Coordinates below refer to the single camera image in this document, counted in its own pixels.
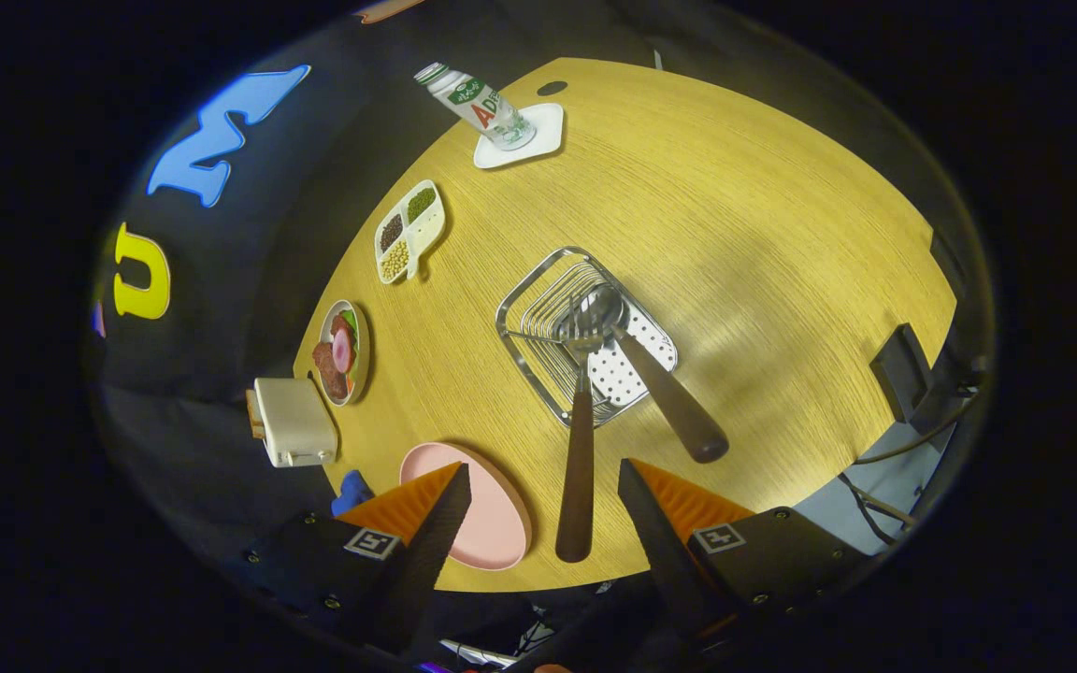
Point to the toast slices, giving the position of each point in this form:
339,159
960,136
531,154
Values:
254,416

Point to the black table grommet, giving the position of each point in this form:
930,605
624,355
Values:
552,88

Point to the black table clamp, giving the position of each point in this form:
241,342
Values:
901,374
945,257

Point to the white toaster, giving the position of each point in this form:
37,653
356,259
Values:
297,421

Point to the clear bottle with green cap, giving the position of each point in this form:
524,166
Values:
478,103

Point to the blue cloth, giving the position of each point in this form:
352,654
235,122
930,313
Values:
351,491

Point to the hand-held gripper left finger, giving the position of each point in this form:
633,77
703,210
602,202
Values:
426,561

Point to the white divided dish of beans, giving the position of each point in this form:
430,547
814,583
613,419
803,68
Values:
410,229

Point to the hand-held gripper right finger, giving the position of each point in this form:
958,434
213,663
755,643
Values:
660,551

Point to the plate of meat and vegetables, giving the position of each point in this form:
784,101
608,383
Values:
340,353

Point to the white square coaster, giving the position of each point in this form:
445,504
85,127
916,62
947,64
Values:
543,126

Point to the pink plate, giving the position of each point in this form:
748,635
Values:
496,523

